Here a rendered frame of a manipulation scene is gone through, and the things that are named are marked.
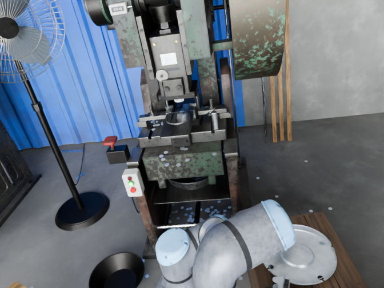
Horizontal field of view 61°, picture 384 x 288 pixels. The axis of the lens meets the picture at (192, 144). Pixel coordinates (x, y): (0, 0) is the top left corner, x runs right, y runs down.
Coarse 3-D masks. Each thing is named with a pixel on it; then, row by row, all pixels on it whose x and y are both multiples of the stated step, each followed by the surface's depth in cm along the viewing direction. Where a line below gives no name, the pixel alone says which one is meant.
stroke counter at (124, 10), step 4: (112, 4) 131; (116, 4) 129; (120, 4) 129; (124, 4) 129; (112, 8) 130; (116, 8) 130; (120, 8) 130; (124, 8) 130; (128, 8) 132; (112, 12) 131; (116, 12) 131; (120, 12) 131; (124, 12) 130
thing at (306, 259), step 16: (304, 240) 136; (320, 240) 135; (288, 256) 128; (304, 256) 128; (320, 256) 127; (336, 256) 126; (272, 272) 123; (288, 272) 122; (304, 272) 122; (320, 272) 121
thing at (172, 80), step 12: (156, 36) 144; (168, 36) 143; (156, 48) 146; (168, 48) 145; (180, 48) 145; (156, 60) 149; (168, 60) 148; (180, 60) 148; (156, 72) 152; (168, 72) 151; (180, 72) 151; (168, 84) 151; (180, 84) 150; (168, 96) 154
